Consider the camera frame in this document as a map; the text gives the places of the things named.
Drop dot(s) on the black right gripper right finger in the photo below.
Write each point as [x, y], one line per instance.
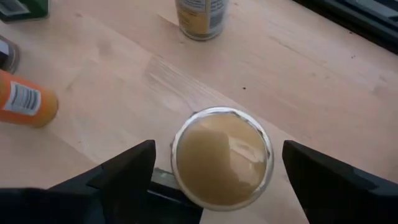
[335, 193]

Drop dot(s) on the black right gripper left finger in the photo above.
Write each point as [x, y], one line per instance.
[124, 186]

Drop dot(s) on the tan spice jar pale label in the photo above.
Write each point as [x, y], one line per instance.
[202, 18]

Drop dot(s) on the orange spice bottle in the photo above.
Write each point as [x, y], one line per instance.
[28, 102]

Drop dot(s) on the black-lid spice jar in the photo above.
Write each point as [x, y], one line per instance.
[7, 56]

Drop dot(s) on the green black pepper tin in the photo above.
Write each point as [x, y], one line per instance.
[37, 7]

